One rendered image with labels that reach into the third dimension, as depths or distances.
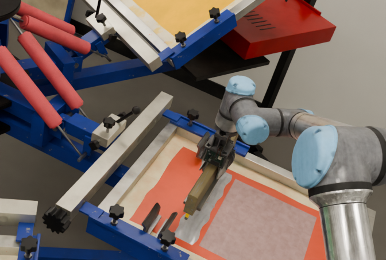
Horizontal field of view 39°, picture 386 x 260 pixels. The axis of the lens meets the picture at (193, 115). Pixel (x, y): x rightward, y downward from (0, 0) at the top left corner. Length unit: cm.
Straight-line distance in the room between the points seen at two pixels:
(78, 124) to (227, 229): 58
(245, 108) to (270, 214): 53
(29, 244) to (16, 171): 169
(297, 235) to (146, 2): 114
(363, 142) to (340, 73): 260
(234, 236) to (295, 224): 23
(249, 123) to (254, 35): 114
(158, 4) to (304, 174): 141
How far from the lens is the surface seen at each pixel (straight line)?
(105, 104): 361
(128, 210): 167
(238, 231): 172
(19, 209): 152
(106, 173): 165
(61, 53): 210
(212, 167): 160
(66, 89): 184
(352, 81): 364
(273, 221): 179
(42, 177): 306
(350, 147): 101
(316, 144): 99
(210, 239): 166
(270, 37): 249
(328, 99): 373
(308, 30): 267
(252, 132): 135
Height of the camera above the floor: 219
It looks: 36 degrees down
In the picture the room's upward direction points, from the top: 17 degrees clockwise
